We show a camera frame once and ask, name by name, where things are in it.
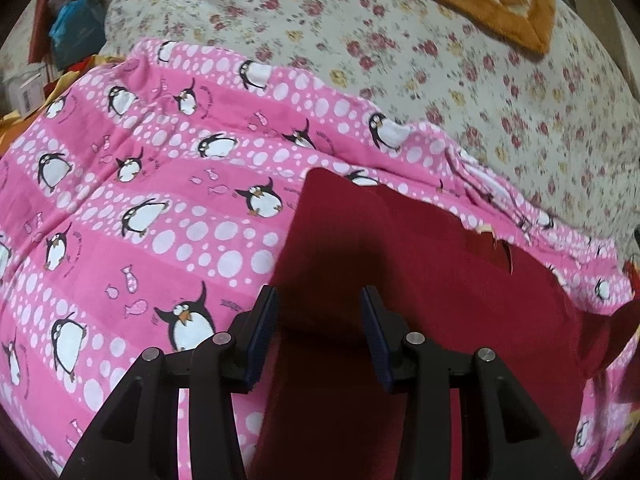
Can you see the floral bed sheet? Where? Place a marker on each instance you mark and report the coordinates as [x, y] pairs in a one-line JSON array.
[[450, 95]]

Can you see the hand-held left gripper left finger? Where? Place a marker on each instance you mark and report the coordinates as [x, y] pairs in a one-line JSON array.
[[264, 332]]

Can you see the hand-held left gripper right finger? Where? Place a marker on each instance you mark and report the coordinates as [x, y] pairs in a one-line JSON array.
[[376, 342]]

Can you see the blue plastic bag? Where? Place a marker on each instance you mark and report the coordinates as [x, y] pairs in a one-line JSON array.
[[75, 25]]

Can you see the pink penguin print blanket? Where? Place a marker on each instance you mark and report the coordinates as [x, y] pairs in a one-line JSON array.
[[150, 220]]

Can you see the dark red garment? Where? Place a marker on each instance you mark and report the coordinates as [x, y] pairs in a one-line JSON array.
[[410, 245]]

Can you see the white box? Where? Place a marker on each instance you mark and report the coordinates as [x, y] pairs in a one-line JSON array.
[[25, 90]]

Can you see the yellow cloth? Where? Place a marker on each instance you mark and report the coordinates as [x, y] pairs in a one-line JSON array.
[[15, 122]]

